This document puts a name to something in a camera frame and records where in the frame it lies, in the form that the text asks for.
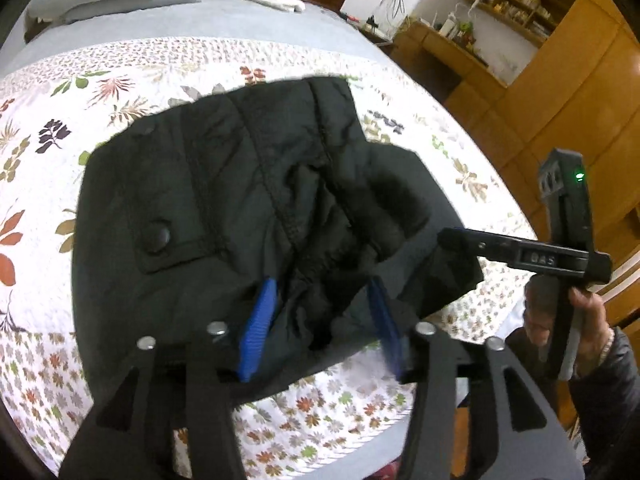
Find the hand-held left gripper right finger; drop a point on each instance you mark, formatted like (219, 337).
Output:
(386, 322)

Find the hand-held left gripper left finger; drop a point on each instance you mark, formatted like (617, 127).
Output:
(257, 330)

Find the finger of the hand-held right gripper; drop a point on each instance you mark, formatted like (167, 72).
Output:
(500, 252)

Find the black pants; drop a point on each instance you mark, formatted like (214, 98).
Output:
(200, 185)

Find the person's right forearm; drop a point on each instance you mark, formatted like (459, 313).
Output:
(615, 400)

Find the person's right hand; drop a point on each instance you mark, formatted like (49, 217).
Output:
(592, 320)

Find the wooden desk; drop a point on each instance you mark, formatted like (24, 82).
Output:
(450, 60)

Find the white power strip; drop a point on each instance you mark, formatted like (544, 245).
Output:
(372, 26)

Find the floral quilted bedspread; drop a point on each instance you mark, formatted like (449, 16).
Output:
(100, 90)

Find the grey bed sheet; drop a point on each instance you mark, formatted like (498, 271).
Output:
(200, 17)

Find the white cloth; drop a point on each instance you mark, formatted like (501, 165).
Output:
(272, 1)

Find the flat grey pillow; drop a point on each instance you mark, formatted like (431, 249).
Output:
(150, 10)

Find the wooden wall shelf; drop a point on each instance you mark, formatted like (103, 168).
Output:
(520, 0)

